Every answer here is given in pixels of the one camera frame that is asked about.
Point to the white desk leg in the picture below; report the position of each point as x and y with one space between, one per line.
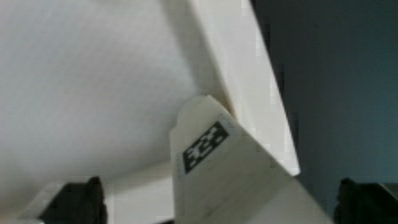
233 186

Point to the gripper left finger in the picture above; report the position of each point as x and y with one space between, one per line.
68 204

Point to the white desk top panel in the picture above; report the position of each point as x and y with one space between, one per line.
105 61

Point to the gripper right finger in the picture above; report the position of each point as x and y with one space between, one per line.
366 203

